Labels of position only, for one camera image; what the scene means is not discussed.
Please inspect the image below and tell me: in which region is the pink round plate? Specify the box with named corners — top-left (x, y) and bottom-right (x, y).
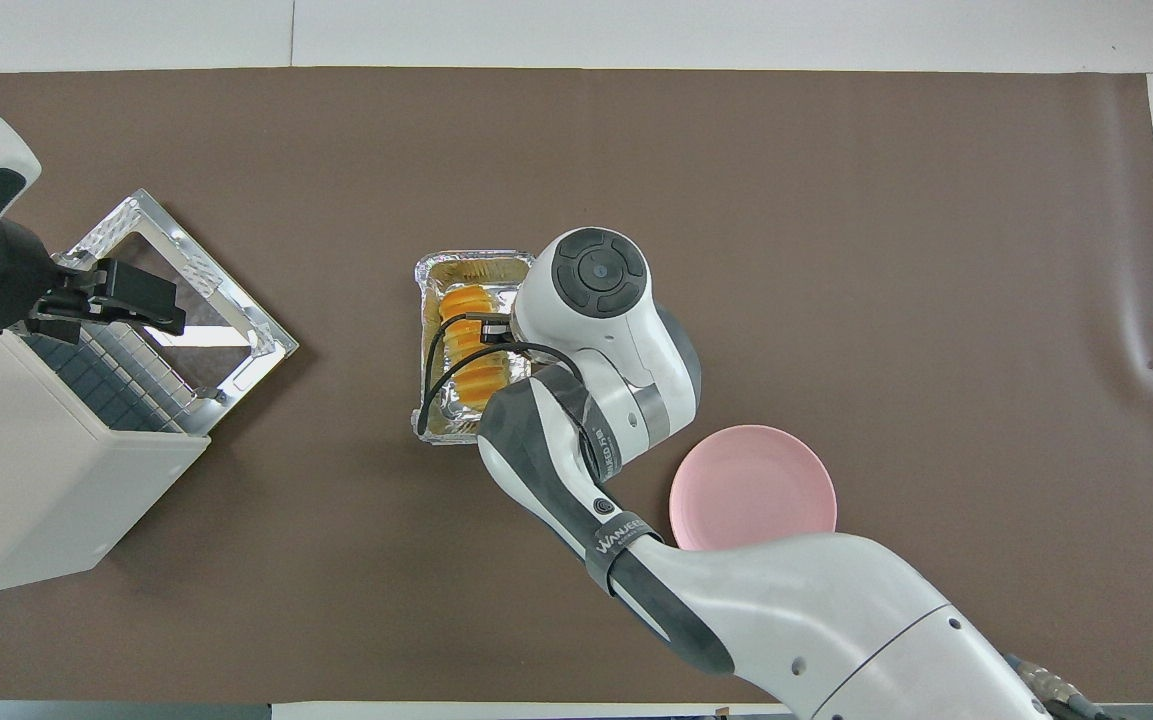
top-left (669, 425), bottom-right (838, 554)

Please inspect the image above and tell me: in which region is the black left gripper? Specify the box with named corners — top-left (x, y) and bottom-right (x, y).
top-left (0, 219), bottom-right (188, 346)

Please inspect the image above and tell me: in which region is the aluminium foil baking tray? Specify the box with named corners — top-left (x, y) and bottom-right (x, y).
top-left (412, 250), bottom-right (538, 447)

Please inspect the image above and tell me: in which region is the brown table mat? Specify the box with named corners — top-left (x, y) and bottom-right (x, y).
top-left (0, 67), bottom-right (1153, 705)

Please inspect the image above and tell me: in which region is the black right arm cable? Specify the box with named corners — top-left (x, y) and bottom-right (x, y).
top-left (419, 312), bottom-right (589, 423)

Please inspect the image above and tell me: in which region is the glass oven door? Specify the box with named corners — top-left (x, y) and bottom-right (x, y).
top-left (66, 188), bottom-right (300, 437)

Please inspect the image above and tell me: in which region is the cream toaster oven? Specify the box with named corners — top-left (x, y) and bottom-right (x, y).
top-left (0, 188), bottom-right (300, 599)

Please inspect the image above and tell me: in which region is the metal oven wire rack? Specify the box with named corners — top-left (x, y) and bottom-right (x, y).
top-left (11, 320), bottom-right (189, 434)

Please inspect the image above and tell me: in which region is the golden ridged bread loaf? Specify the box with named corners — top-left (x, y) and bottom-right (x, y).
top-left (439, 285), bottom-right (518, 412)

